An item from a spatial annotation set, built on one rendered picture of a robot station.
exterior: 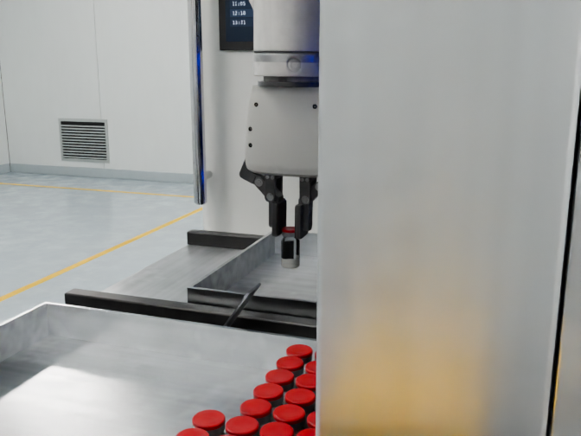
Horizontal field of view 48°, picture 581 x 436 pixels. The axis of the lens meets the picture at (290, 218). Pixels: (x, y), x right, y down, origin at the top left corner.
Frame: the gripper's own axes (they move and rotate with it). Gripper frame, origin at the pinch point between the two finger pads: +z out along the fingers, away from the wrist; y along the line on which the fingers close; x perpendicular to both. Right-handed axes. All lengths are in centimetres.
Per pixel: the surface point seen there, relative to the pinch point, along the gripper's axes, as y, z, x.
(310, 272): -0.5, 8.8, -6.9
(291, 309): -4.2, 6.4, 11.7
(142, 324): 7.5, 6.3, 20.3
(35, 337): 18.2, 8.5, 22.1
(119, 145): 359, 67, -503
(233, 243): 13.8, 8.3, -14.6
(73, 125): 414, 47, -502
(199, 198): 32, 8, -41
